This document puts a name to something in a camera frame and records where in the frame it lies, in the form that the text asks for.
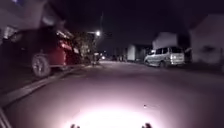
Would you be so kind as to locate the red vehicle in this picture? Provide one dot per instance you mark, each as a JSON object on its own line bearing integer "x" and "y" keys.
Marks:
{"x": 50, "y": 50}

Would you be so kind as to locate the street lamp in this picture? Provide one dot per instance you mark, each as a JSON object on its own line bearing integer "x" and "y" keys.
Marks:
{"x": 97, "y": 33}

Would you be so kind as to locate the white building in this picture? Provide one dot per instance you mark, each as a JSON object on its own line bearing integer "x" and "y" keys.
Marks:
{"x": 165, "y": 40}

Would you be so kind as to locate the silver van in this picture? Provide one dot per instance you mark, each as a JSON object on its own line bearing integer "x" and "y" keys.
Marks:
{"x": 165, "y": 56}

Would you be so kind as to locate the robot's own part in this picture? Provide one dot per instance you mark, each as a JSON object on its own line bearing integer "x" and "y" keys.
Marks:
{"x": 146, "y": 126}
{"x": 74, "y": 126}

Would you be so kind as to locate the concrete kerb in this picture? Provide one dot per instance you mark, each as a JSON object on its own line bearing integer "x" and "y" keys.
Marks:
{"x": 30, "y": 87}

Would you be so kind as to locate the grey asphalt road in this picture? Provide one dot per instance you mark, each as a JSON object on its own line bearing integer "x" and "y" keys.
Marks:
{"x": 133, "y": 90}

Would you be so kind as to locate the pale building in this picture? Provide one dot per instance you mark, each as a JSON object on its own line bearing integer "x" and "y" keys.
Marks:
{"x": 208, "y": 40}

